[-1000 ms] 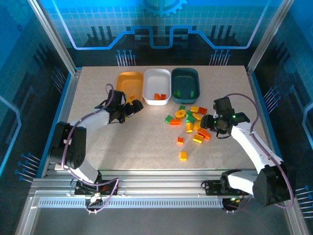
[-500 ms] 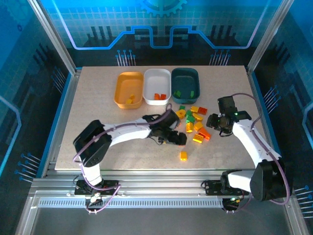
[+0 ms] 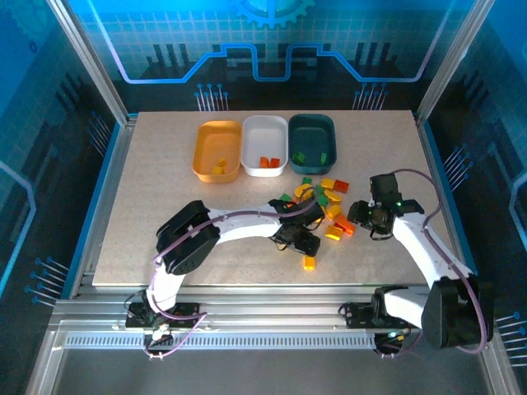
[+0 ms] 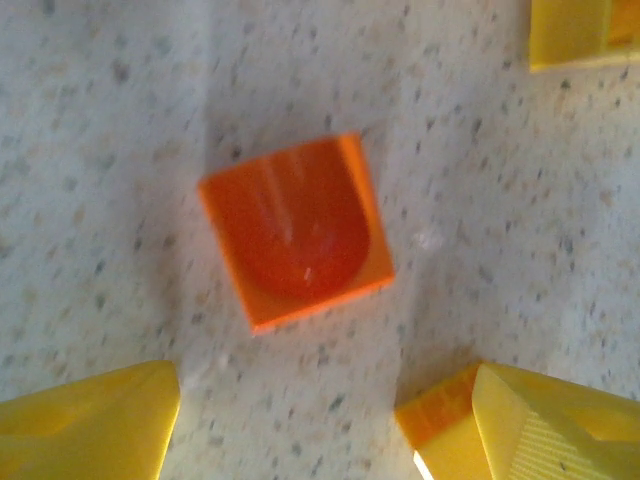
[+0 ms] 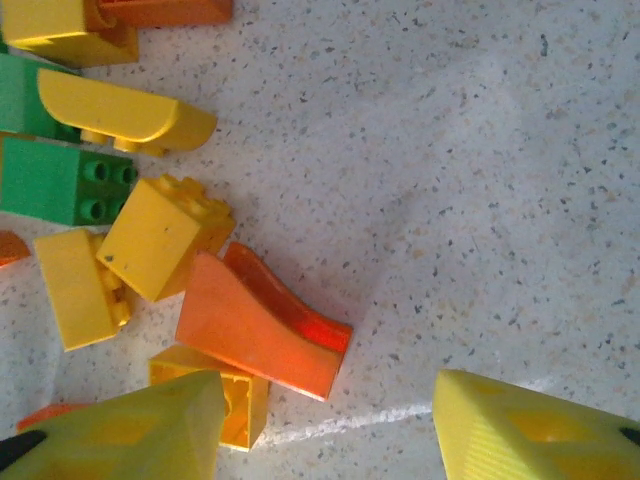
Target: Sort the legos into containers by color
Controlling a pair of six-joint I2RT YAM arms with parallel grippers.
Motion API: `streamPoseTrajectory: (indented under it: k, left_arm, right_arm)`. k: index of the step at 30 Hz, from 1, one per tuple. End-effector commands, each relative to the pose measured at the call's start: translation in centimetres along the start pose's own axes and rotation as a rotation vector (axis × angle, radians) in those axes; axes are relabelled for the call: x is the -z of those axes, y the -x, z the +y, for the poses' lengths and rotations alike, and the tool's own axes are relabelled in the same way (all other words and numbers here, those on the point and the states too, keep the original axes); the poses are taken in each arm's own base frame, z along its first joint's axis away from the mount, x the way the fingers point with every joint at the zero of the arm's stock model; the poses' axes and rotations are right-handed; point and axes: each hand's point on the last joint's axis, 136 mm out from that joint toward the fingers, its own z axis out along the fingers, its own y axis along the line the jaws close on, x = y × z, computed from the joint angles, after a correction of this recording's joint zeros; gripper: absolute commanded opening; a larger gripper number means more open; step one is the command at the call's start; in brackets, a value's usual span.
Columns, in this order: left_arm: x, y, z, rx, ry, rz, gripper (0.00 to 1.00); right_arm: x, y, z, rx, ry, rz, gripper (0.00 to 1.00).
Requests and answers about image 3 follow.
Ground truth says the teal plastic container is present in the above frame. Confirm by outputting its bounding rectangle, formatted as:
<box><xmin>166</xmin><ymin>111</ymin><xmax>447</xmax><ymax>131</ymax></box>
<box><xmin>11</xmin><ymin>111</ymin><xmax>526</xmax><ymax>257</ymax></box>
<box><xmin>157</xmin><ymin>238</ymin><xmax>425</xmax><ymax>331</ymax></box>
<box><xmin>287</xmin><ymin>113</ymin><xmax>338</xmax><ymax>176</ymax></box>

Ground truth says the white plastic container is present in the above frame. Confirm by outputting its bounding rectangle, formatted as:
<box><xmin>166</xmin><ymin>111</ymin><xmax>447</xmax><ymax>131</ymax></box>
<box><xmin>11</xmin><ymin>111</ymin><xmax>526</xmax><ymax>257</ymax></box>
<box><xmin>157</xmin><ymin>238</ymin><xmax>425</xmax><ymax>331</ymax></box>
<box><xmin>240</xmin><ymin>114</ymin><xmax>289</xmax><ymax>178</ymax></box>

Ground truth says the orange plastic container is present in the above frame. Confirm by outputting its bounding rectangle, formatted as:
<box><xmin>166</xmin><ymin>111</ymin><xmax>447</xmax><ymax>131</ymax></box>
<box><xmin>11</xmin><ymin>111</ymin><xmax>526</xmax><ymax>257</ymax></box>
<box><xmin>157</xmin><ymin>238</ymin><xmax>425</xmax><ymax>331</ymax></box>
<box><xmin>191</xmin><ymin>119</ymin><xmax>243</xmax><ymax>184</ymax></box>

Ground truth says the blue circuit print side panel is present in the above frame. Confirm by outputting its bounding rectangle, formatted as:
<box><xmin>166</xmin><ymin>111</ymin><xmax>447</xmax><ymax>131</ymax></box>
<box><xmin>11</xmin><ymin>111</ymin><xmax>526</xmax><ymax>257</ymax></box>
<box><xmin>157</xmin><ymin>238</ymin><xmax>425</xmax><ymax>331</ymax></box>
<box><xmin>419</xmin><ymin>0</ymin><xmax>527</xmax><ymax>371</ymax></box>
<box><xmin>0</xmin><ymin>0</ymin><xmax>124</xmax><ymax>395</ymax></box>

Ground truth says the blue circuit print wide panel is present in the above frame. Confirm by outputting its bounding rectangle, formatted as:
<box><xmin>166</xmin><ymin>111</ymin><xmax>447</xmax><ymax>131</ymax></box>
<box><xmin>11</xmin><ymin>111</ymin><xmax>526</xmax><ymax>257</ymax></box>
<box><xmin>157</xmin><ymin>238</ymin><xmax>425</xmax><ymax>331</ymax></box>
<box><xmin>65</xmin><ymin>0</ymin><xmax>474</xmax><ymax>112</ymax></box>

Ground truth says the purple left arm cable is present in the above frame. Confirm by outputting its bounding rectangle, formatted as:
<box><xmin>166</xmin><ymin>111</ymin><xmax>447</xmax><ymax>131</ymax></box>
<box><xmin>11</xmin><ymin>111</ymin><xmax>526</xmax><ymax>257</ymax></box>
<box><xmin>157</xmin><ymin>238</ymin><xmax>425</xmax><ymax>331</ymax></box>
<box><xmin>142</xmin><ymin>187</ymin><xmax>326</xmax><ymax>360</ymax></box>

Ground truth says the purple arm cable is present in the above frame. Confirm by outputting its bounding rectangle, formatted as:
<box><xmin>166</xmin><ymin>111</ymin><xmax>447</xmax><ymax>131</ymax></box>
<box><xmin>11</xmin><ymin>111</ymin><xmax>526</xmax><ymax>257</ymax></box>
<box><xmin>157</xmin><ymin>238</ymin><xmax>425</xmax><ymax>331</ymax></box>
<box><xmin>142</xmin><ymin>187</ymin><xmax>326</xmax><ymax>360</ymax></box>
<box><xmin>380</xmin><ymin>168</ymin><xmax>489</xmax><ymax>359</ymax></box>

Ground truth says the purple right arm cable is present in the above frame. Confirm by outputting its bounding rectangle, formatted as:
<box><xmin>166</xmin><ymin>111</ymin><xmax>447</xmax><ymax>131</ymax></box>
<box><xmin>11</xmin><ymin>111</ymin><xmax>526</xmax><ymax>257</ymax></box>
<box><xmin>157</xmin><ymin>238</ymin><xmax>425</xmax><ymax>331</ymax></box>
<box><xmin>380</xmin><ymin>168</ymin><xmax>489</xmax><ymax>359</ymax></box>

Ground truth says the aluminium frame cross rail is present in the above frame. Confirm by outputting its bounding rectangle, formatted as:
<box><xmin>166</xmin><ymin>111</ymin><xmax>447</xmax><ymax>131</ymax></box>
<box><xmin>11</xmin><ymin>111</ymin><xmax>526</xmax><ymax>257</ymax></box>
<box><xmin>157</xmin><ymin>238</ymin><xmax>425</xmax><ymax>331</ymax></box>
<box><xmin>51</xmin><ymin>283</ymin><xmax>499</xmax><ymax>334</ymax></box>

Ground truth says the aluminium side rail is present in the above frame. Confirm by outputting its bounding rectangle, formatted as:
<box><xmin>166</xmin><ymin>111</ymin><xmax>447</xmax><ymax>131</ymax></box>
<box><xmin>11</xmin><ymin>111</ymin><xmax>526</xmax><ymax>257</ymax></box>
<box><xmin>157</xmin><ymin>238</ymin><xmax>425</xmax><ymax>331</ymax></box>
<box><xmin>413</xmin><ymin>111</ymin><xmax>478</xmax><ymax>277</ymax></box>
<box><xmin>68</xmin><ymin>114</ymin><xmax>139</xmax><ymax>300</ymax></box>

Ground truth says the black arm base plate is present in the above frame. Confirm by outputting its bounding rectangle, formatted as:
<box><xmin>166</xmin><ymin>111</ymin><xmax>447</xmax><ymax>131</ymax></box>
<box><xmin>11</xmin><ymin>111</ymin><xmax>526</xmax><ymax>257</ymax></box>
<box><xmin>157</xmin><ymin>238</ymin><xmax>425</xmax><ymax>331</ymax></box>
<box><xmin>340</xmin><ymin>302</ymin><xmax>382</xmax><ymax>330</ymax></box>
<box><xmin>124</xmin><ymin>302</ymin><xmax>205</xmax><ymax>330</ymax></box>

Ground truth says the slotted grey cable duct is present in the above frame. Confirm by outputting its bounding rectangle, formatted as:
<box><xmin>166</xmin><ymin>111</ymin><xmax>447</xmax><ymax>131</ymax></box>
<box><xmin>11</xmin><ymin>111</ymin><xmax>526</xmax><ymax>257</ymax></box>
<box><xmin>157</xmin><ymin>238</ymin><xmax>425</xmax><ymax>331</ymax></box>
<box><xmin>63</xmin><ymin>333</ymin><xmax>378</xmax><ymax>351</ymax></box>

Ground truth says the aluminium frame post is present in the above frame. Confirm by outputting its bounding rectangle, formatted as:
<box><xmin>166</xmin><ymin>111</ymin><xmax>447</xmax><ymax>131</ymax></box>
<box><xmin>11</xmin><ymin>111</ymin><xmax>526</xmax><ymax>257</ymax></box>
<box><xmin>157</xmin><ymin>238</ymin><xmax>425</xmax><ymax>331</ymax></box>
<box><xmin>45</xmin><ymin>0</ymin><xmax>139</xmax><ymax>127</ymax></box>
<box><xmin>414</xmin><ymin>0</ymin><xmax>497</xmax><ymax>123</ymax></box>

